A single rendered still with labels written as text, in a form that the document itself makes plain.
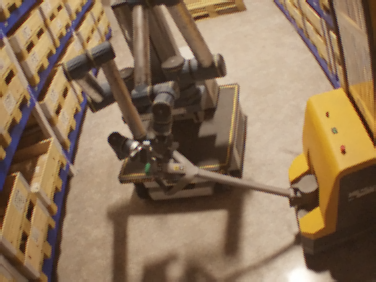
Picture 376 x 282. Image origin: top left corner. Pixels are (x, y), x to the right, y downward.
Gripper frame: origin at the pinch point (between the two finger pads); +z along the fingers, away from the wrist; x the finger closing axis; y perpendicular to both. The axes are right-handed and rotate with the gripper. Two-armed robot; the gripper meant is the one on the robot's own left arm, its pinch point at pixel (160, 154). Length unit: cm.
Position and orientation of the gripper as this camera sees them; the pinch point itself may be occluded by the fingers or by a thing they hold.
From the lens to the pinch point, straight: 260.5
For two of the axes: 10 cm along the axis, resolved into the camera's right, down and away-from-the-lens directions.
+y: -0.2, -6.2, 7.8
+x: -10.0, -0.4, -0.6
